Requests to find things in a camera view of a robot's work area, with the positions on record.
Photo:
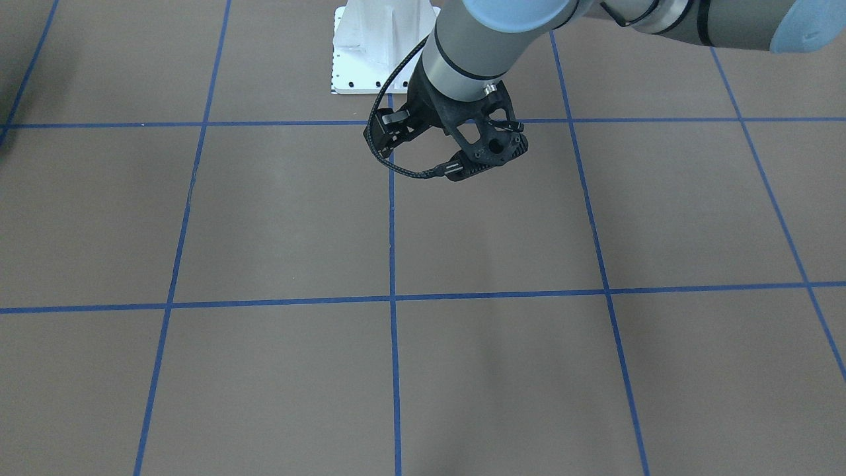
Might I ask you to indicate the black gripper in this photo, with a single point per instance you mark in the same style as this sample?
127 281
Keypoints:
423 114

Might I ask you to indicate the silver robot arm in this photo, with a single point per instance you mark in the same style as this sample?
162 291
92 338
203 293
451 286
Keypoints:
473 44

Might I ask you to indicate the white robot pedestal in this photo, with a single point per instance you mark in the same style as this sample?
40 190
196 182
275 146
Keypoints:
371 38

